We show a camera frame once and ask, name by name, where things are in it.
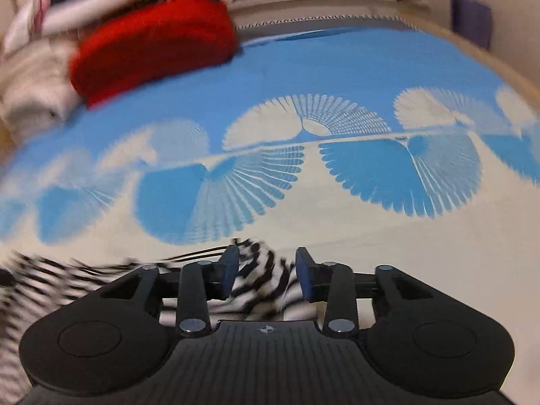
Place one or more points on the striped and white sweater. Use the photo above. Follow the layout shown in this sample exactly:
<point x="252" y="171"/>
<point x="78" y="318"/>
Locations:
<point x="261" y="270"/>

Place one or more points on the white and pink garment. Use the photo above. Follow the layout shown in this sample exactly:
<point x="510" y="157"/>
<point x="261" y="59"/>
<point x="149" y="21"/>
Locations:
<point x="27" y="17"/>

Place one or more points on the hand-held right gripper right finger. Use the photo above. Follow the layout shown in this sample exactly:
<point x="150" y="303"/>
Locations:
<point x="304" y="274"/>

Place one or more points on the white window sill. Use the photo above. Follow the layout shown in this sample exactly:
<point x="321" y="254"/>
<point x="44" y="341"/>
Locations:
<point x="320" y="4"/>

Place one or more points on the purple box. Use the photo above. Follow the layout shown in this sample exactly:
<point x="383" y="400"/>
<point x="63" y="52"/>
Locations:
<point x="471" y="21"/>

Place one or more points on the red folded blanket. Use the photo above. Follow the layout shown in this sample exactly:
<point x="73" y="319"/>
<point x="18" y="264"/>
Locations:
<point x="156" y="46"/>

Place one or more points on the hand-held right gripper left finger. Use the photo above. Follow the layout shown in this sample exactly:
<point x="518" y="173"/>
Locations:
<point x="230" y="270"/>

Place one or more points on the blue fan-print bed sheet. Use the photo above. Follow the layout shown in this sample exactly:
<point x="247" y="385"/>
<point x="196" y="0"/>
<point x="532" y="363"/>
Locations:
<point x="320" y="71"/>

